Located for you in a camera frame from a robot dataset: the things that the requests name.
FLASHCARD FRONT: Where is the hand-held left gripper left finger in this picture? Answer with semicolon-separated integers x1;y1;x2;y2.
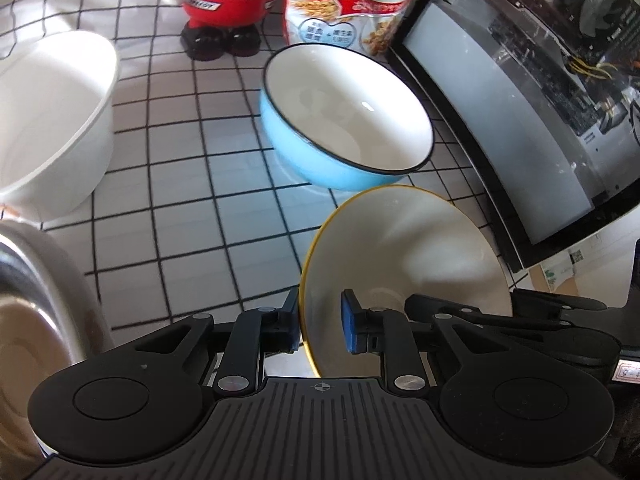
134;287;302;395

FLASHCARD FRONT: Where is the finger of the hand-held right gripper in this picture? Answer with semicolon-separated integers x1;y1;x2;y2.
404;294;566;333
510;287;608;313

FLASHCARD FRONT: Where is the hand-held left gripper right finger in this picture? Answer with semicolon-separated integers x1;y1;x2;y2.
340;288;507;392

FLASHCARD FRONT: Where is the yellow-rimmed white plate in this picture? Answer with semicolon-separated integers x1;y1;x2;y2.
299;185;513;377

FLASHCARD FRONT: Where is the blue bowl with black rim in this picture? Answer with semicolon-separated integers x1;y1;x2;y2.
258;44;435;192

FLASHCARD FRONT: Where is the white bowl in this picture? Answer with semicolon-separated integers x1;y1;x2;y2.
0;30;120;221

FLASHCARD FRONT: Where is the cardboard box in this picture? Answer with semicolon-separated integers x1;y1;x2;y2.
520;215;640;301

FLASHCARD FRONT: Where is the checkered white tablecloth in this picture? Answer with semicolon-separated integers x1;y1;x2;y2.
0;0;531;391

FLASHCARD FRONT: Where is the stainless steel bowl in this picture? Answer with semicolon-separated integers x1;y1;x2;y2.
0;220;113;456

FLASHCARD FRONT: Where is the cereal bag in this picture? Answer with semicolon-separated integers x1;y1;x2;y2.
282;0;446;58

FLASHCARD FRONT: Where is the red toy figurine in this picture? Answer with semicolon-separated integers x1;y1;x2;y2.
159;0;286;61

